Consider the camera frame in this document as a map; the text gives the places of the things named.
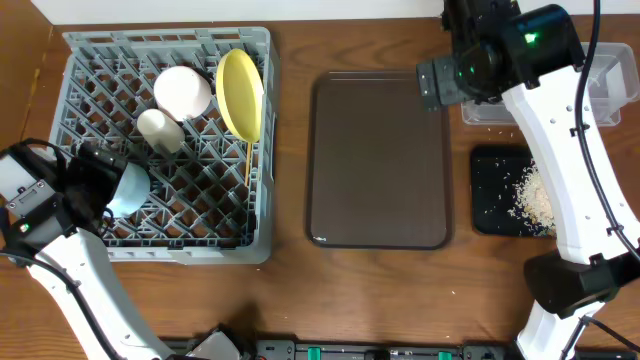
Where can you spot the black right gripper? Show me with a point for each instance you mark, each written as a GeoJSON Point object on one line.
{"type": "Point", "coordinates": [437, 84]}

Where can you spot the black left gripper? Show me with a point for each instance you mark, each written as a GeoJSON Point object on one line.
{"type": "Point", "coordinates": [100, 181]}

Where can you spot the light blue bowl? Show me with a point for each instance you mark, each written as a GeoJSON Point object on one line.
{"type": "Point", "coordinates": [132, 191]}

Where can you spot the white cup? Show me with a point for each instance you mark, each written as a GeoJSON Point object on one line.
{"type": "Point", "coordinates": [160, 130]}

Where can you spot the pink bowl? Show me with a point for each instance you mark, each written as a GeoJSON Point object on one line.
{"type": "Point", "coordinates": [182, 93]}

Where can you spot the yellow plate with rice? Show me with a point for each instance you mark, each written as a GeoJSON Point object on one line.
{"type": "Point", "coordinates": [239, 91]}

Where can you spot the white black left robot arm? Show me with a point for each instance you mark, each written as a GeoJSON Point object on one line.
{"type": "Point", "coordinates": [58, 210]}

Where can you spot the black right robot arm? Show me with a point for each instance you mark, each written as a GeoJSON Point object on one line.
{"type": "Point", "coordinates": [534, 63]}

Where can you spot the grey dishwasher rack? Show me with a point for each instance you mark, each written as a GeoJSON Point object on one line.
{"type": "Point", "coordinates": [198, 211]}

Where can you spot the pile of rice waste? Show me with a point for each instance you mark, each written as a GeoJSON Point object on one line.
{"type": "Point", "coordinates": [531, 203]}

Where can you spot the clear plastic container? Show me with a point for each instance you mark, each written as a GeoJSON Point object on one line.
{"type": "Point", "coordinates": [613, 83]}

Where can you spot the dark brown serving tray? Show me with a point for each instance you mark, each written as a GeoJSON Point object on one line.
{"type": "Point", "coordinates": [379, 174]}

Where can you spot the black plastic bin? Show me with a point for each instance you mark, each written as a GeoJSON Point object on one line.
{"type": "Point", "coordinates": [498, 173]}

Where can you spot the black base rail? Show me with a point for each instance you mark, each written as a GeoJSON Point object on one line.
{"type": "Point", "coordinates": [294, 350]}

